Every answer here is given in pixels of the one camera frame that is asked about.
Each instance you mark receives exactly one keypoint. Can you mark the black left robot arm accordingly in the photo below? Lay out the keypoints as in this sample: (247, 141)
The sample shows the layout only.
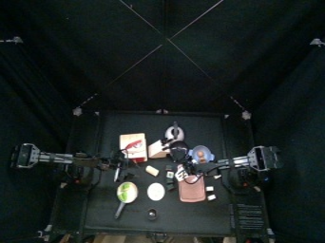
(54, 157)

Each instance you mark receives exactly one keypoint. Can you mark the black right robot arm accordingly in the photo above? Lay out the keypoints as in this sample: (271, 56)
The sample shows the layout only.
(258, 158)

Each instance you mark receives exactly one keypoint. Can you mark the orange eggshell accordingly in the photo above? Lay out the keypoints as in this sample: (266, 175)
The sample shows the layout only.
(200, 154)

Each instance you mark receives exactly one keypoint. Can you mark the silver toy knife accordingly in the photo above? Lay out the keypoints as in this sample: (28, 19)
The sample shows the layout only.
(116, 174)

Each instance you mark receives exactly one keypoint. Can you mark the small green white toy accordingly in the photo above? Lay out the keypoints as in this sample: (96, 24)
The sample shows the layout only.
(170, 174)

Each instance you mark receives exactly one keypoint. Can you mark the white box with red print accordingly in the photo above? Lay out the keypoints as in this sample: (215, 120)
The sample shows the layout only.
(133, 142)

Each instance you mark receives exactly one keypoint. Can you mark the black round toy pot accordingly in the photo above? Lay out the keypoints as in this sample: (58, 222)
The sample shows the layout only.
(179, 150)

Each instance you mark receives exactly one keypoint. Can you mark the pale yellow cheese block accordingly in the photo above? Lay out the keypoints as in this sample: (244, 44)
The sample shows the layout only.
(152, 171)

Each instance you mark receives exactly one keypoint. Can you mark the blue bowl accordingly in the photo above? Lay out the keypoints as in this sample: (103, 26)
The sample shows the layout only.
(208, 151)

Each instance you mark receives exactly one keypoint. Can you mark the small white cube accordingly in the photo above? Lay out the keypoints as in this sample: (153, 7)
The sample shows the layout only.
(211, 197)
(210, 188)

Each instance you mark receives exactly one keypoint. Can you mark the tan small box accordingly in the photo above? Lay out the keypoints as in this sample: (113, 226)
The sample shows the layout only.
(156, 150)

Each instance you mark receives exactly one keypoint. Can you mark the frying pan with green food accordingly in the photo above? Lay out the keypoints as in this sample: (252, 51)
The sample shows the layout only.
(127, 192)

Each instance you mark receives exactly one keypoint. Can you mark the white round plate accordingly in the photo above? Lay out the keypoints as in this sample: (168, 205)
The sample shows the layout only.
(155, 191)

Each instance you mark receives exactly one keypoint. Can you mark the silver toy kettle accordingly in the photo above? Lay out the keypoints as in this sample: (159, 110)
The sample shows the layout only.
(174, 133)

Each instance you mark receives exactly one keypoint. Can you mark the small black cup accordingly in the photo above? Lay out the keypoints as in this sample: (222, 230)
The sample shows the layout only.
(152, 214)

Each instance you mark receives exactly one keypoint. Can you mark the white text label sticker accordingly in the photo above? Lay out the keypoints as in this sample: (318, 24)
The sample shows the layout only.
(250, 217)

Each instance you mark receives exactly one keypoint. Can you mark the silver frame corner bracket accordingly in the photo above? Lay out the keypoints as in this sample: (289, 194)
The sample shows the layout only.
(317, 42)
(76, 111)
(160, 111)
(16, 40)
(246, 115)

